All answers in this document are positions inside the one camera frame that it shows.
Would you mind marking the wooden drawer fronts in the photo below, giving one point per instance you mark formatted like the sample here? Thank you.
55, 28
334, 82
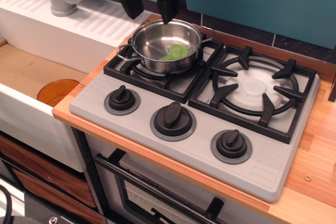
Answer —
50, 180

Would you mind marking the white toy sink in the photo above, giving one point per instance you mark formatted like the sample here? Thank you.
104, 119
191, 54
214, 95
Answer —
38, 48

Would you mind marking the toy oven door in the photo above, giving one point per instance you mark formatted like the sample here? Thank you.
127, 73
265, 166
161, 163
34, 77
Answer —
144, 193

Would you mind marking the black left burner grate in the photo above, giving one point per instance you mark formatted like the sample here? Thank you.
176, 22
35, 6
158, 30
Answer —
175, 86

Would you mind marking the black right stove knob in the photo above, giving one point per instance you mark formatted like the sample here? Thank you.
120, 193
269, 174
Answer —
231, 147

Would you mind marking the black left stove knob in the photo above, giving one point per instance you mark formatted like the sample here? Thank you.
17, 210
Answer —
122, 101

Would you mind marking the steel pot with handles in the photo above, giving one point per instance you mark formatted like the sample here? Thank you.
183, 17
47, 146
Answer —
152, 41

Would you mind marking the grey toy stove top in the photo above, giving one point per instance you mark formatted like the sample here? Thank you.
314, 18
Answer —
263, 175

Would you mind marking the black middle stove knob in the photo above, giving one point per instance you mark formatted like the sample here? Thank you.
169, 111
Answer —
173, 123

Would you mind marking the black stove knob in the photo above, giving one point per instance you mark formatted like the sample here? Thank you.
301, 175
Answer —
231, 147
173, 123
122, 101

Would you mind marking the black oven door handle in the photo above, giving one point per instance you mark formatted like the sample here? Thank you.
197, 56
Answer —
112, 164

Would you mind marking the green toy broccoli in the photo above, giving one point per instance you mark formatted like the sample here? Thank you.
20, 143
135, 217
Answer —
176, 52

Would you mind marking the black right burner grate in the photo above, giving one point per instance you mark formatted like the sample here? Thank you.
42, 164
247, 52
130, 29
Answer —
265, 95

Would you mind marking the orange plastic bowl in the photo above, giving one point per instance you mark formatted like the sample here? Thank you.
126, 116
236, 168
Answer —
52, 93

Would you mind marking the black burner grate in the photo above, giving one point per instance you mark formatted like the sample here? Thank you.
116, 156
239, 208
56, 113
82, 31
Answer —
265, 95
175, 86

